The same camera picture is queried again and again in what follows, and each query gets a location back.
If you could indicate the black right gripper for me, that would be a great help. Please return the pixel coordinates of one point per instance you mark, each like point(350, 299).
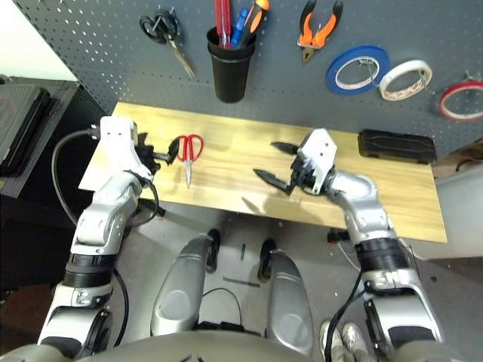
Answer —
point(305, 175)

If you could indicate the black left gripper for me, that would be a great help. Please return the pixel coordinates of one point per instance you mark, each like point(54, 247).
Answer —
point(149, 158)

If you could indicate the orange black needle-nose pliers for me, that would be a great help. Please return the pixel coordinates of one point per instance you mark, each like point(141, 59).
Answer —
point(303, 37)

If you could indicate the red tape roll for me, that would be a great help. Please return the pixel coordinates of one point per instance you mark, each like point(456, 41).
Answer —
point(462, 86)

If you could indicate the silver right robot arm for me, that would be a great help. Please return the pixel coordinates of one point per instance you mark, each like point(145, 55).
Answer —
point(362, 196)

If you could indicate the grey perforated pegboard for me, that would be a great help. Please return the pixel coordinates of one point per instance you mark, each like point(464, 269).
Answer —
point(113, 49)

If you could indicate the black plastic cup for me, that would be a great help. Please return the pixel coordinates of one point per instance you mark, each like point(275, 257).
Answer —
point(230, 53)
point(231, 83)

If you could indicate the blue tape roll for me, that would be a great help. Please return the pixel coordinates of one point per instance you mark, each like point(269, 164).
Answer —
point(332, 75)

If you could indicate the black flat tool case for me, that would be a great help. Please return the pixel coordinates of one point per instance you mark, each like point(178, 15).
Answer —
point(396, 145)

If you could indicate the silver peg hook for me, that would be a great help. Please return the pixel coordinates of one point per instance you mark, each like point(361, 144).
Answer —
point(160, 20)
point(364, 64)
point(471, 77)
point(426, 75)

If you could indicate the silver right robot leg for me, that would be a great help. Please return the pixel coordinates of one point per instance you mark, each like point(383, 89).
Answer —
point(287, 301)

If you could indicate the silver robot leg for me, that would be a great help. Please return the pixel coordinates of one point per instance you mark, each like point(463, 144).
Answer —
point(287, 301)
point(177, 294)

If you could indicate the silver left robot leg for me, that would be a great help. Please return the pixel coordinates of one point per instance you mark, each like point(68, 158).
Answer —
point(177, 294)

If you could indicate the white tape roll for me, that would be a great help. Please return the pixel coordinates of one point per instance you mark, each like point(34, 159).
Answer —
point(400, 68)

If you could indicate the white sneaker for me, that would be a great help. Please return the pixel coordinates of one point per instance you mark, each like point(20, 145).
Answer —
point(328, 333)
point(354, 335)

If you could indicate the light grey box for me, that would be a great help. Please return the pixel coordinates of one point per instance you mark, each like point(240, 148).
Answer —
point(460, 215)

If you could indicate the grey robot torso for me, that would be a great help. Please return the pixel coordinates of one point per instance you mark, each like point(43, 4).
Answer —
point(188, 348)

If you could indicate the khaki trouser leg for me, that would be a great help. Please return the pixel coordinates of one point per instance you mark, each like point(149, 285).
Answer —
point(358, 356)

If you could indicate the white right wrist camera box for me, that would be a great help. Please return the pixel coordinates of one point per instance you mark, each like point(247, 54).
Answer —
point(320, 151)

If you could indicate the black table bracket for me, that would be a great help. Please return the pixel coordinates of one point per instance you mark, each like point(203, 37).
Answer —
point(151, 209)
point(337, 235)

